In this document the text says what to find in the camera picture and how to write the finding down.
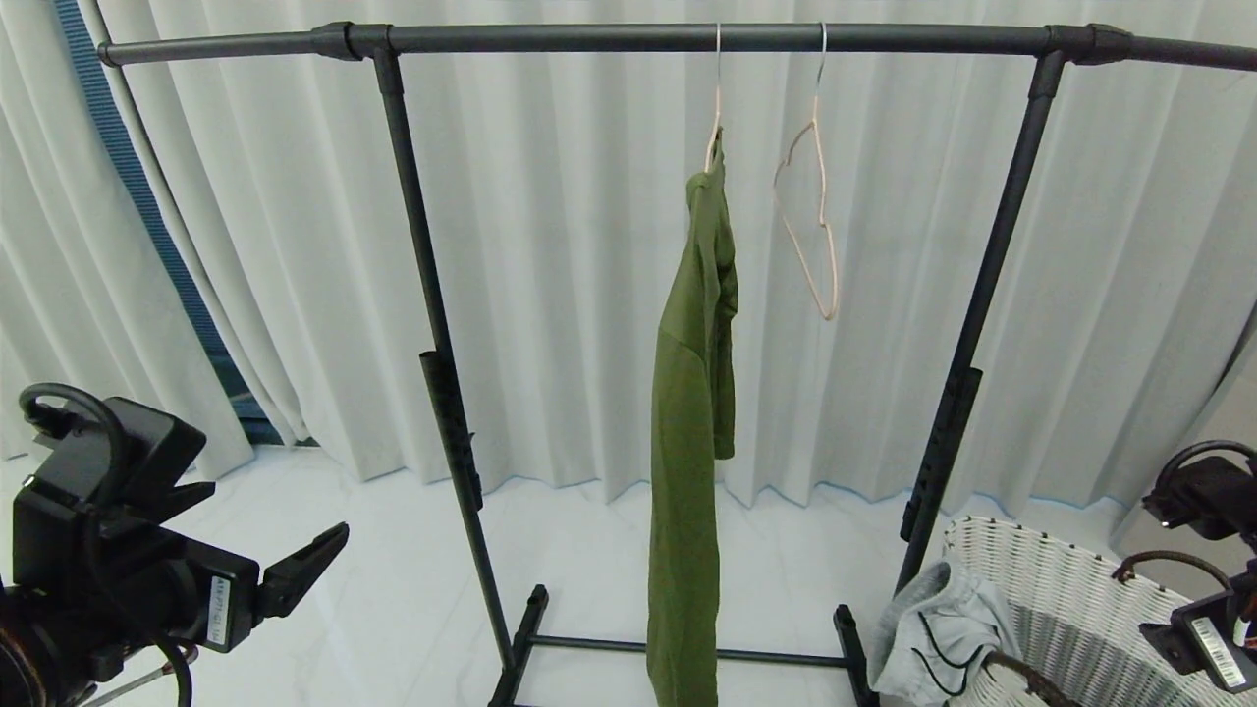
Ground white laundry basket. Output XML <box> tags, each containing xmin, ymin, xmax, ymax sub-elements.
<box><xmin>943</xmin><ymin>516</ymin><xmax>1257</xmax><ymax>707</ymax></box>

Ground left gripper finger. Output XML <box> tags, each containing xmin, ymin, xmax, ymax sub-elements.
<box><xmin>257</xmin><ymin>522</ymin><xmax>350</xmax><ymax>622</ymax></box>
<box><xmin>152</xmin><ymin>481</ymin><xmax>217</xmax><ymax>521</ymax></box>

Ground white curtain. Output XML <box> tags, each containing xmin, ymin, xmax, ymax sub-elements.
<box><xmin>0</xmin><ymin>0</ymin><xmax>256</xmax><ymax>482</ymax></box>
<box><xmin>79</xmin><ymin>0</ymin><xmax>1257</xmax><ymax>512</ymax></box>

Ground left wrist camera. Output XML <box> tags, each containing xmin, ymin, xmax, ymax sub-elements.
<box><xmin>12</xmin><ymin>398</ymin><xmax>217</xmax><ymax>590</ymax></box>

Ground green printed sleeveless shirt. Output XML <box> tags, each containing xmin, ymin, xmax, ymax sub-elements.
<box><xmin>646</xmin><ymin>128</ymin><xmax>739</xmax><ymax>707</ymax></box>

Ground pink clothes hanger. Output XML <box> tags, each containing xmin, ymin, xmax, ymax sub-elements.
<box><xmin>774</xmin><ymin>22</ymin><xmax>841</xmax><ymax>322</ymax></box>
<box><xmin>703</xmin><ymin>24</ymin><xmax>726</xmax><ymax>176</ymax></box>

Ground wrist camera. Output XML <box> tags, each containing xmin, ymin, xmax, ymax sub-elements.
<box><xmin>12</xmin><ymin>398</ymin><xmax>217</xmax><ymax>590</ymax></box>
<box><xmin>1142</xmin><ymin>454</ymin><xmax>1257</xmax><ymax>590</ymax></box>

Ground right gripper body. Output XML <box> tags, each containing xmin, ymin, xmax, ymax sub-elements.
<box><xmin>1139</xmin><ymin>589</ymin><xmax>1257</xmax><ymax>693</ymax></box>

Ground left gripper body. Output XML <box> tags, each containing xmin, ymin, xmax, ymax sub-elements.
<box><xmin>88</xmin><ymin>548</ymin><xmax>261</xmax><ymax>654</ymax></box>

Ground pale grey shorts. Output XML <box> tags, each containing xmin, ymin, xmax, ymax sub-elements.
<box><xmin>867</xmin><ymin>555</ymin><xmax>1022</xmax><ymax>707</ymax></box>

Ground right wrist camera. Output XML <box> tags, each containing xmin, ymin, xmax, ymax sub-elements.
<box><xmin>1142</xmin><ymin>454</ymin><xmax>1257</xmax><ymax>590</ymax></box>

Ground black clothes rack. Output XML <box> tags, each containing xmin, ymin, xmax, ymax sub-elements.
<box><xmin>96</xmin><ymin>22</ymin><xmax>1257</xmax><ymax>707</ymax></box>

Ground window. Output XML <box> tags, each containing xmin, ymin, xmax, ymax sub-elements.
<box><xmin>54</xmin><ymin>0</ymin><xmax>315</xmax><ymax>448</ymax></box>

